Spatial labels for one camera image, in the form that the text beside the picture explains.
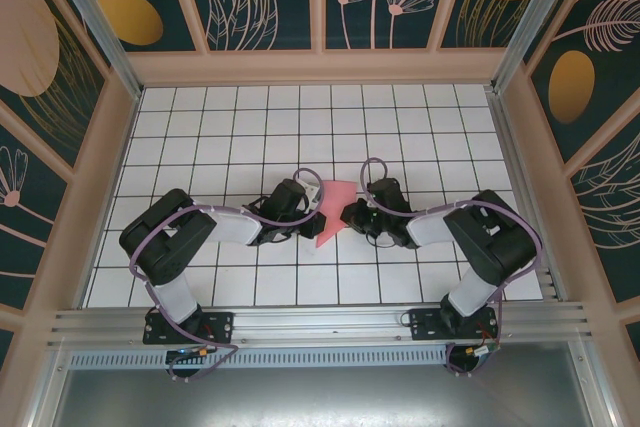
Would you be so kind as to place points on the grey metal sheet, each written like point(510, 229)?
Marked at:
point(320, 402)

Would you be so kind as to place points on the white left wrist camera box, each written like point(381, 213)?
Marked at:
point(312, 193)

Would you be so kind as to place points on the aluminium mounting rail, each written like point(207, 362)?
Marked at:
point(320, 324)

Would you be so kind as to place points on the aluminium frame post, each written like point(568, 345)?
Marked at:
point(97, 22)
point(538, 22)

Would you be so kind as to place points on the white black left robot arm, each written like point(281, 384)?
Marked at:
point(160, 242)

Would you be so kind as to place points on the aluminium side rail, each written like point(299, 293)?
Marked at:
point(519, 172)

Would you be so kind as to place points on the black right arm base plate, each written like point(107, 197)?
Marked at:
point(425, 327)

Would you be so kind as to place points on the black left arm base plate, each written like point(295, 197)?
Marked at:
point(220, 327)

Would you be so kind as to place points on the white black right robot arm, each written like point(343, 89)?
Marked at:
point(495, 247)

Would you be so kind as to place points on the small circuit board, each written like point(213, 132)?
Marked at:
point(192, 353)
point(482, 351)

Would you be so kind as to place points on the pink paper sheet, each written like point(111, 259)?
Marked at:
point(336, 194)

